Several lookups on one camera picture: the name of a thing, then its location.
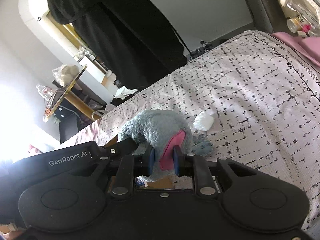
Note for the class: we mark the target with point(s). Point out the small jar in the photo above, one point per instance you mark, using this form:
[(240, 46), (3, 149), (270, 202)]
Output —
[(293, 24)]

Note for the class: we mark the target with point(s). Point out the pink pillow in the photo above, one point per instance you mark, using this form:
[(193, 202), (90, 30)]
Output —
[(300, 42)]

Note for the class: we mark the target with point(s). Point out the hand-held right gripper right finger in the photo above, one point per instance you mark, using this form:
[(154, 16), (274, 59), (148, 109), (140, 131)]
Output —
[(176, 162)]

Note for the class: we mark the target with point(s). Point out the clear plastic bottle white cap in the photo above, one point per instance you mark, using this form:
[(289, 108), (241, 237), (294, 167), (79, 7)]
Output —
[(291, 1)]

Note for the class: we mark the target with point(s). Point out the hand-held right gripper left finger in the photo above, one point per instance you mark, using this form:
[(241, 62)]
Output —
[(151, 161)]

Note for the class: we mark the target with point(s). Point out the white-capped plastic bottle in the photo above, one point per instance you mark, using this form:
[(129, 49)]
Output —
[(311, 7)]

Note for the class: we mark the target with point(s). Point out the black cabinet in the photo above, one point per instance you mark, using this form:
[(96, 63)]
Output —
[(70, 130)]

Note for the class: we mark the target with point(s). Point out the clear water bottle red label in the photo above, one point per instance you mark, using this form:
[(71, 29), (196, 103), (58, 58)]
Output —
[(44, 92)]

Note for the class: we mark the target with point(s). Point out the dark grey panel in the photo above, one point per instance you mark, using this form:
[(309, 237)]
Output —
[(258, 5)]

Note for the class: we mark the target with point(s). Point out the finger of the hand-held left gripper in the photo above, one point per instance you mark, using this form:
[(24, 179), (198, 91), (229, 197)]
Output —
[(123, 147)]

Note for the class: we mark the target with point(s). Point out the round gold-rimmed table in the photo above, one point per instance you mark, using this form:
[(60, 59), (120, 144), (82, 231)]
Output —
[(80, 105)]

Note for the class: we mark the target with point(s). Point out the patterned white bed cover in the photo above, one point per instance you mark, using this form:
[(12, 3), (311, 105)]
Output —
[(250, 92)]

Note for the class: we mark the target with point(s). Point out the white cloth on floor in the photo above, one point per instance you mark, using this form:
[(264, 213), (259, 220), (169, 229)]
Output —
[(125, 92)]

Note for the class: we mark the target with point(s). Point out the white fluffy toy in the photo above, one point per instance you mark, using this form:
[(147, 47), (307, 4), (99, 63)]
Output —
[(204, 122)]

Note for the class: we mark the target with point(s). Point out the plastic bag of buns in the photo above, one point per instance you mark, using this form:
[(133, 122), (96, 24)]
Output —
[(65, 74)]

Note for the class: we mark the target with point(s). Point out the pink satin blanket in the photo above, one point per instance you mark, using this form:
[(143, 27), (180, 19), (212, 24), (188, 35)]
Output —
[(87, 133)]

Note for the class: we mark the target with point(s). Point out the grey plush toy pink ear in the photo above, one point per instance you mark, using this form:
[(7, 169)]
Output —
[(155, 127)]

